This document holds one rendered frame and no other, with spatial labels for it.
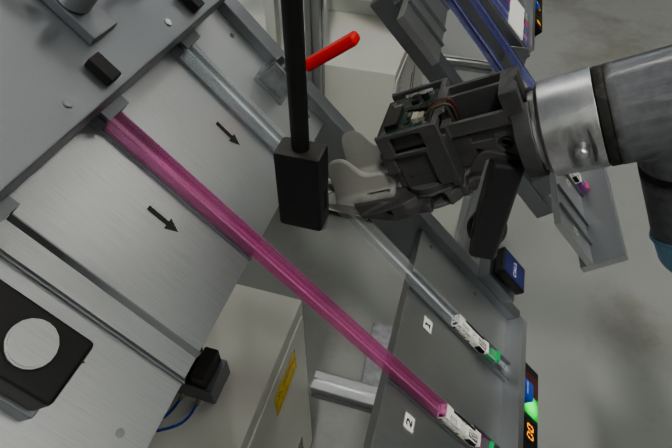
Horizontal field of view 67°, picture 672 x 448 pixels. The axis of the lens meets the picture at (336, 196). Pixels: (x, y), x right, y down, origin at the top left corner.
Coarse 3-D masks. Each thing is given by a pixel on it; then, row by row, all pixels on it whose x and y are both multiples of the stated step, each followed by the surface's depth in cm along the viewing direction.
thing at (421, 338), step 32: (416, 256) 59; (448, 288) 61; (416, 320) 55; (480, 320) 64; (416, 352) 53; (448, 352) 57; (384, 384) 48; (448, 384) 54; (480, 384) 59; (384, 416) 46; (416, 416) 49; (480, 416) 56
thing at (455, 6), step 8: (448, 0) 71; (456, 0) 72; (456, 8) 72; (456, 16) 72; (464, 16) 72; (464, 24) 73; (472, 24) 73; (472, 32) 73; (480, 40) 74; (480, 48) 75; (488, 48) 74; (488, 56) 75; (496, 56) 76; (496, 64) 76; (576, 184) 87; (584, 184) 87
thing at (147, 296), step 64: (256, 64) 51; (192, 128) 43; (320, 128) 55; (64, 192) 33; (128, 192) 36; (256, 192) 45; (0, 256) 29; (64, 256) 31; (128, 256) 35; (192, 256) 38; (64, 320) 30; (128, 320) 33; (192, 320) 36; (128, 384) 32
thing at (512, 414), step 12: (516, 324) 67; (516, 336) 66; (516, 348) 65; (516, 360) 63; (504, 372) 63; (516, 372) 62; (504, 384) 62; (516, 384) 61; (504, 396) 61; (516, 396) 60; (504, 408) 60; (516, 408) 59; (504, 420) 59; (516, 420) 58; (504, 432) 58; (516, 432) 57; (504, 444) 57; (516, 444) 56
